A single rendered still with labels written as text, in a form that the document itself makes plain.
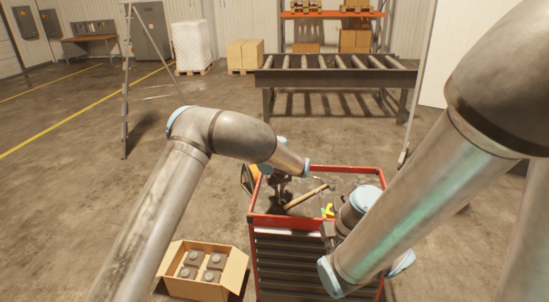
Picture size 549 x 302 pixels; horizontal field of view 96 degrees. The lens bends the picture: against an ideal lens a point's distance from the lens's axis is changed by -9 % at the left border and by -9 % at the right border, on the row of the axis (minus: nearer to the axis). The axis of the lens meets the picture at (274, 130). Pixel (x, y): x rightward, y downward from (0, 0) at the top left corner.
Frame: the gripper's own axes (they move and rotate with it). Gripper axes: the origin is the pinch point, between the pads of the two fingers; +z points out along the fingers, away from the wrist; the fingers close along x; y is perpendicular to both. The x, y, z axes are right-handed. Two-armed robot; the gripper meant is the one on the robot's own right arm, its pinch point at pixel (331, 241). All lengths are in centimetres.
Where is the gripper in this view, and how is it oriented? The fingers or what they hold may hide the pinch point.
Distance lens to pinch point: 102.6
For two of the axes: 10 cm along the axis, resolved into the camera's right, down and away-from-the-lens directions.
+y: 1.1, 7.7, -6.3
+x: 9.8, 0.1, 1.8
